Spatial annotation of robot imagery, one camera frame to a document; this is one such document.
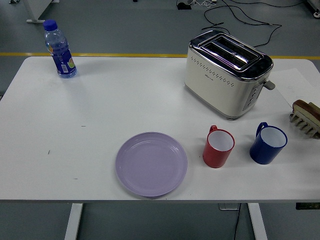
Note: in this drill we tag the red mug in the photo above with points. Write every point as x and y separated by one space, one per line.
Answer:
215 157

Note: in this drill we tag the blue mug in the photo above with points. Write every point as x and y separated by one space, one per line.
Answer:
262 152

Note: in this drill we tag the white table leg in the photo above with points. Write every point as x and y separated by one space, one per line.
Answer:
257 222
73 222

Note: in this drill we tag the white paper sheet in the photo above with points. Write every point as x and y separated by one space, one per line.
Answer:
290 82

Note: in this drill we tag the cream and chrome toaster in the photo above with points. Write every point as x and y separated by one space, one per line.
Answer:
215 85

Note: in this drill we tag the slice of bread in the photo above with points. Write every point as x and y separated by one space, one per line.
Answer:
306 108

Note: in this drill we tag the clear bottle with blue label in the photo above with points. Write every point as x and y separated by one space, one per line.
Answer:
62 60

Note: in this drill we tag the purple plate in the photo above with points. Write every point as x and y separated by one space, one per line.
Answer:
151 165

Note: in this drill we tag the white desk frame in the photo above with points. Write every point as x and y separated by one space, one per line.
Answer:
31 10

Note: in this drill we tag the black control box under table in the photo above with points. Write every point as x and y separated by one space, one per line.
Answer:
307 206

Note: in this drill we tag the white furniture base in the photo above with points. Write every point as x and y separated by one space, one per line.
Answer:
315 6

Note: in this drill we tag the grey bracket under table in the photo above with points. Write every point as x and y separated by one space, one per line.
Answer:
228 207

